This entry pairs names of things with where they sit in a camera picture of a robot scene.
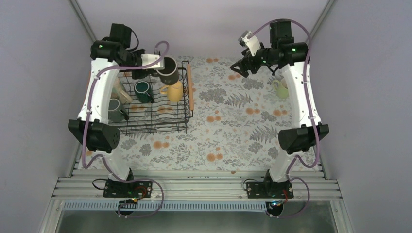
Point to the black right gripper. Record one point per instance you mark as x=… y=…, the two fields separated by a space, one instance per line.
x=246 y=58

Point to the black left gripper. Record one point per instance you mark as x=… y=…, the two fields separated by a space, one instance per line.
x=136 y=75

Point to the dark teal glossy mug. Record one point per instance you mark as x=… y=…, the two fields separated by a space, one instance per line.
x=144 y=93

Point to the black matte mug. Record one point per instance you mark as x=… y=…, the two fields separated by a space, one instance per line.
x=169 y=75

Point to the light green mug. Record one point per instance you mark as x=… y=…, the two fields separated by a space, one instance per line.
x=281 y=89

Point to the yellow ceramic mug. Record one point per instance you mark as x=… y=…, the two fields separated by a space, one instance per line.
x=173 y=92

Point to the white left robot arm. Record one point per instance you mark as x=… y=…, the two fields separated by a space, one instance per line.
x=91 y=127

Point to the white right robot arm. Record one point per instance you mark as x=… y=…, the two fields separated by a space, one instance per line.
x=292 y=61

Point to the cream floral mug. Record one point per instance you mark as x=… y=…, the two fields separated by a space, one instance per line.
x=119 y=92

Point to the grey green mug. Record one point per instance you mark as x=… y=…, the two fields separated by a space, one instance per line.
x=116 y=111

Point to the floral table mat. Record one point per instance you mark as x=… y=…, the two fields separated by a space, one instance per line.
x=234 y=127

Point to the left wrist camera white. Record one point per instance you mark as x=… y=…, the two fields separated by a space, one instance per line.
x=152 y=61

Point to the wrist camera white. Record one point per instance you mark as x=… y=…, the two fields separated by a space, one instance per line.
x=250 y=41
x=152 y=61

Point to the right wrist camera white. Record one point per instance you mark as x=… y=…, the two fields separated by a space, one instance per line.
x=250 y=41

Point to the black wire dish rack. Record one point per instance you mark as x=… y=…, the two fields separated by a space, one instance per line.
x=158 y=117

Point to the wooden rack handle right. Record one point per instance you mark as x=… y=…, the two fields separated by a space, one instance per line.
x=190 y=88

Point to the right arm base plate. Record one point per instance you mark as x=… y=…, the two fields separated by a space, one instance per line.
x=269 y=190

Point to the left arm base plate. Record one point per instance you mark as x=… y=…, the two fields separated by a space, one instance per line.
x=135 y=190

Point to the aluminium rail frame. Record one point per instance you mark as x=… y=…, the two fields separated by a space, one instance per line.
x=199 y=186

